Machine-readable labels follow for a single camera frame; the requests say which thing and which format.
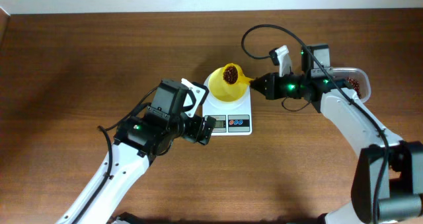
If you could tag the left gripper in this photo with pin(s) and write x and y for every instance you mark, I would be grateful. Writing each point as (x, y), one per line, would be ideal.
(201, 130)

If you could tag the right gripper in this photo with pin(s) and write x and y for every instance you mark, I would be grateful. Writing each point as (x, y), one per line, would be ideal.
(271, 86)

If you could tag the yellow plastic measuring scoop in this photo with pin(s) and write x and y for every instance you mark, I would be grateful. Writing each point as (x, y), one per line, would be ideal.
(242, 78)

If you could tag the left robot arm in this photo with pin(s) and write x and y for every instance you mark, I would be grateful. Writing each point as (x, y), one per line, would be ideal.
(145, 133)

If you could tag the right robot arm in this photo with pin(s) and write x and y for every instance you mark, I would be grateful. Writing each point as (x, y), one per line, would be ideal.
(387, 186)

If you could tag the white digital kitchen scale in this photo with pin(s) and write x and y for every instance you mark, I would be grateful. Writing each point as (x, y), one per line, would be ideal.
(232, 118)

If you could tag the pale yellow plastic bowl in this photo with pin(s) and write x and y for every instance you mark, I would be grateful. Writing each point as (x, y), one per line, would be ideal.
(221, 90)

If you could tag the red beans in scoop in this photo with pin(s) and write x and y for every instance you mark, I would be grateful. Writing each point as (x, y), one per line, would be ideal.
(230, 75)

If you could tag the red adzuki beans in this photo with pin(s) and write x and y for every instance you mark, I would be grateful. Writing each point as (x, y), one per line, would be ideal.
(355, 84)

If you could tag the clear plastic food container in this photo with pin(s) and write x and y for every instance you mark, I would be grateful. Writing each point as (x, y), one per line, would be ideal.
(358, 77)

